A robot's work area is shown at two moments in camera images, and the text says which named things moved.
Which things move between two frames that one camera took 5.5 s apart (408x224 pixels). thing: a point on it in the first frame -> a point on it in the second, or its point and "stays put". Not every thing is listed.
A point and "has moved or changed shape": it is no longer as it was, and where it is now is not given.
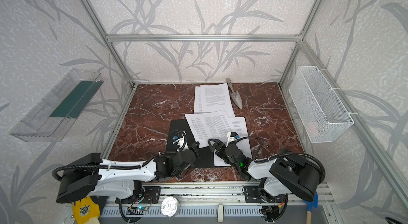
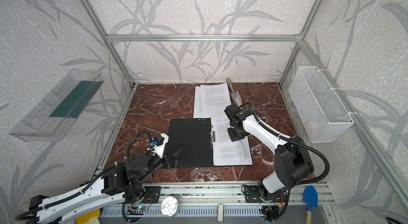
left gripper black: x=192 y=153 -> x=168 y=161
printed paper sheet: x=214 y=125 has moved or changed shape
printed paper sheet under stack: x=213 y=97 stays put
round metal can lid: x=170 y=206 stays put
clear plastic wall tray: x=50 y=120 stays put
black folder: x=181 y=145 stays put
